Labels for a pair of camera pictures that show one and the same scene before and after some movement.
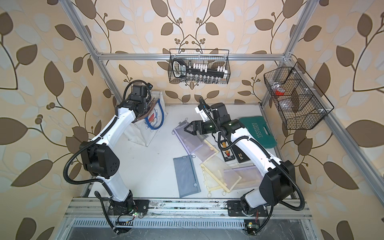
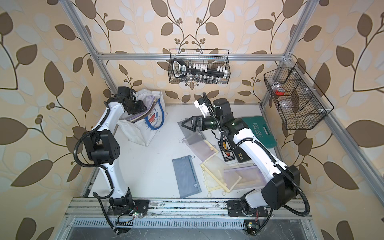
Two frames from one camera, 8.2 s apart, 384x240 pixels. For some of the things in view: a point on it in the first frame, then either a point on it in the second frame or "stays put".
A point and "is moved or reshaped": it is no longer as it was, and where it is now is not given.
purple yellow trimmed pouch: x=205 y=151 stays put
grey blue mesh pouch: x=186 y=176 stays put
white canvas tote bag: x=143 y=129 stays put
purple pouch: x=191 y=142 is moved or reshaped
